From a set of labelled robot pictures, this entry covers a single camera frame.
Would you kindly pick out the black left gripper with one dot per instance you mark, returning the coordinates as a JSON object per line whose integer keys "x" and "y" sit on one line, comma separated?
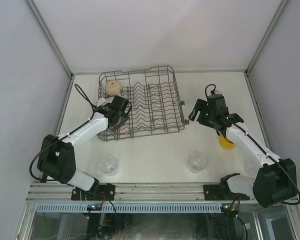
{"x": 118, "y": 121}

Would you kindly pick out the clear glass right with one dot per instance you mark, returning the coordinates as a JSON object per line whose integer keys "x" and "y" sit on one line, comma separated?
{"x": 250, "y": 169}

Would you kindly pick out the yellow mug black handle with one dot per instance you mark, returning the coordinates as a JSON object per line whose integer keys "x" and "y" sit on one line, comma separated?
{"x": 225, "y": 143}

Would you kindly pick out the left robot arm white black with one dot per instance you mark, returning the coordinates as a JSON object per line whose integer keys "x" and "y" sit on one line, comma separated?
{"x": 57, "y": 157}

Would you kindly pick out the clear glass middle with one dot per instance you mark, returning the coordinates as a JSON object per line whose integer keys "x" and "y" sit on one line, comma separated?
{"x": 197, "y": 162}

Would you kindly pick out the clear glass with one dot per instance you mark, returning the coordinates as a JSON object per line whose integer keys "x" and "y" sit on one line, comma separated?
{"x": 250, "y": 169}
{"x": 197, "y": 162}
{"x": 109, "y": 165}

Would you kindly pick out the blue slotted cable duct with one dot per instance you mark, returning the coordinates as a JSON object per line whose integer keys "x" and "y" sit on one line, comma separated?
{"x": 130, "y": 208}

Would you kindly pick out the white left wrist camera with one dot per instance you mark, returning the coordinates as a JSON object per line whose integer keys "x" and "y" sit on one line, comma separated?
{"x": 101, "y": 102}

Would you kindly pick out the grey wire dish rack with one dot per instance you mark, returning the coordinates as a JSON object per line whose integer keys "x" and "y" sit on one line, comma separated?
{"x": 157, "y": 107}

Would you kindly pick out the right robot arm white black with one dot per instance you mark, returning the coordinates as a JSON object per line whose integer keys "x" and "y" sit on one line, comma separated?
{"x": 276, "y": 178}

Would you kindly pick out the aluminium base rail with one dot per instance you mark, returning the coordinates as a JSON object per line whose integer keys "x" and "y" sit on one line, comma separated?
{"x": 133, "y": 192}

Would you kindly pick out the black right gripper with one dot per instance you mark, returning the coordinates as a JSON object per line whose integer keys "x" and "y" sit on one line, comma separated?
{"x": 203, "y": 114}

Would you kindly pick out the clear glass left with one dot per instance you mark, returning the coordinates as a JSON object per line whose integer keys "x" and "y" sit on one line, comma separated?
{"x": 109, "y": 165}

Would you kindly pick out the beige ceramic mug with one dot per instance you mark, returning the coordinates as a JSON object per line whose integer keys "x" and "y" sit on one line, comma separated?
{"x": 114, "y": 88}

